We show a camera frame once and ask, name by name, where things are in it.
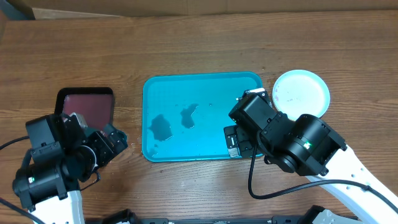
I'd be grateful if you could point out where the cardboard backdrop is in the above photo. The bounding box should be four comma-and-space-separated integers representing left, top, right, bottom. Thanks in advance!
23, 0, 397, 17

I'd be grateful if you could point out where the light blue plate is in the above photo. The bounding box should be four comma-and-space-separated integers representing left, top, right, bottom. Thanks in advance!
272, 70, 331, 121

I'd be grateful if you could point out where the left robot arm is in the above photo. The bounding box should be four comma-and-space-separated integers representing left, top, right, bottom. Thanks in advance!
12, 113, 128, 223

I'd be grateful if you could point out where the teal plastic tray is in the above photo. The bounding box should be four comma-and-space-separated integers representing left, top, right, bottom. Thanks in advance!
141, 72, 262, 162

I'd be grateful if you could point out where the dark red tray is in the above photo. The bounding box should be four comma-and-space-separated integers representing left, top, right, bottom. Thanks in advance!
54, 87, 114, 130

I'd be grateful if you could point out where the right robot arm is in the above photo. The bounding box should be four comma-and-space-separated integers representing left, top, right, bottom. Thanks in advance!
224, 88, 397, 223

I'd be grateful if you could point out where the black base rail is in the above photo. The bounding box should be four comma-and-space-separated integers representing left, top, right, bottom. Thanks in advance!
85, 205, 363, 224

